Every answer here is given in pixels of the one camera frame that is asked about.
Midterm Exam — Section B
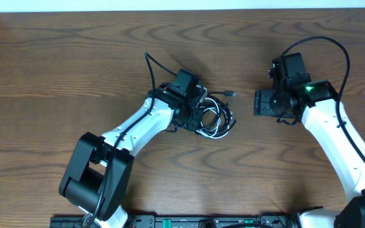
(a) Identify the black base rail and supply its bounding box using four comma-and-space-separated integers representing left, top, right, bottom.
49, 213, 300, 228

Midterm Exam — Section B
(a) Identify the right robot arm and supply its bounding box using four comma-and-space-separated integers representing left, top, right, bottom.
254, 53, 365, 227

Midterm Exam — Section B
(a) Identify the black usb cable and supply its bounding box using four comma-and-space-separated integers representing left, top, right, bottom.
196, 91, 238, 137

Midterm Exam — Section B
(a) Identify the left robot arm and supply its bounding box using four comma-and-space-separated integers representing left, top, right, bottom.
58, 69, 207, 227

